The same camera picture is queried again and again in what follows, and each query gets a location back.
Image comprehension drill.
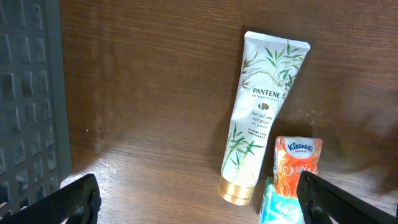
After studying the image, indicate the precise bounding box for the small teal tissue pack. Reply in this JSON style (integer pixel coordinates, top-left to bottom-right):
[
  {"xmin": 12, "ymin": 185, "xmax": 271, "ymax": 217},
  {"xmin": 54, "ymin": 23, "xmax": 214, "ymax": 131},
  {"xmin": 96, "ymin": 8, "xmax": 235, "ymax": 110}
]
[{"xmin": 259, "ymin": 177, "xmax": 303, "ymax": 224}]

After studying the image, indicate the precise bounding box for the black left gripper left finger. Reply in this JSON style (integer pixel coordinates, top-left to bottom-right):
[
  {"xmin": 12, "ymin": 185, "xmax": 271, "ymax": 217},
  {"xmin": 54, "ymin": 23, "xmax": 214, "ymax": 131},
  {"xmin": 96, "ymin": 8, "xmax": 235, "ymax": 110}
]
[{"xmin": 1, "ymin": 174, "xmax": 101, "ymax": 224}]

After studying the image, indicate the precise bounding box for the dark grey plastic basket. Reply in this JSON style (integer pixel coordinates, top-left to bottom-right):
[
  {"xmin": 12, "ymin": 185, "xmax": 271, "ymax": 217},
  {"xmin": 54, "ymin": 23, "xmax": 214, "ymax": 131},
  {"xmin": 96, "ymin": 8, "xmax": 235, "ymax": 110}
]
[{"xmin": 1, "ymin": 0, "xmax": 72, "ymax": 218}]

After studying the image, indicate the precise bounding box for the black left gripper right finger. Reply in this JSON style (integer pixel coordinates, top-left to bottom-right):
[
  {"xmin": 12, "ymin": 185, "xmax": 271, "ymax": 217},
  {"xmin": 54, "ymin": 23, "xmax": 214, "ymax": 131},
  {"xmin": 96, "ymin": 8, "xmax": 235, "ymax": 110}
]
[{"xmin": 297, "ymin": 171, "xmax": 397, "ymax": 224}]

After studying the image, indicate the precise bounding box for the cream lotion tube gold cap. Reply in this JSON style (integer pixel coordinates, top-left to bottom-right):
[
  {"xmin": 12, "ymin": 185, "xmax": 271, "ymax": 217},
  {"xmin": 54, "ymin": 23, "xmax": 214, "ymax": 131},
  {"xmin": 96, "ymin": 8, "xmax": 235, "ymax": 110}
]
[{"xmin": 218, "ymin": 31, "xmax": 310, "ymax": 205}]

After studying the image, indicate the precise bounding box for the orange Kleenex tissue pack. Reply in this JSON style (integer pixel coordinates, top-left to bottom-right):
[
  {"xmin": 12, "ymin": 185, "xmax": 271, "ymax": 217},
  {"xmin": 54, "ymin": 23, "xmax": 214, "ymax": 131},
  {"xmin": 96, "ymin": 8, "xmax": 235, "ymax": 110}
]
[{"xmin": 274, "ymin": 136, "xmax": 323, "ymax": 198}]

